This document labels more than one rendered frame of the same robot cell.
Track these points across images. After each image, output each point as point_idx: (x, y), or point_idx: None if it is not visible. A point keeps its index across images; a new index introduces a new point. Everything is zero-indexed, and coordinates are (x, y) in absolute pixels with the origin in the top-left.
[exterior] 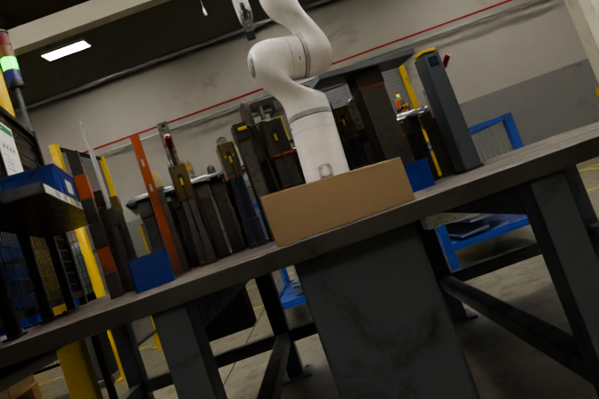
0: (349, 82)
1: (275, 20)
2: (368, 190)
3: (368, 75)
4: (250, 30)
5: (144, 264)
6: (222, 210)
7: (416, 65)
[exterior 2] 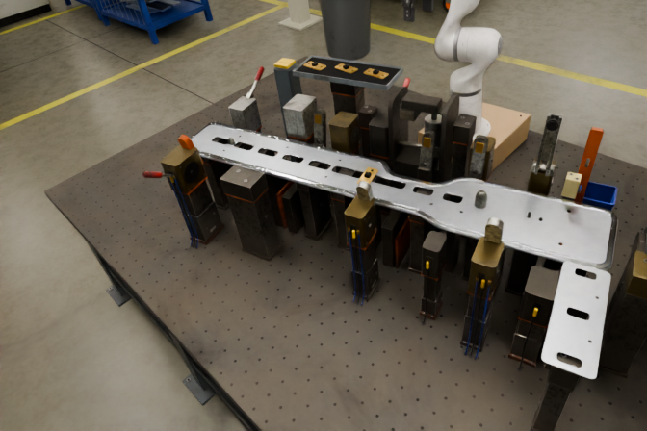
0: None
1: (469, 12)
2: None
3: None
4: (427, 10)
5: (601, 190)
6: None
7: (291, 74)
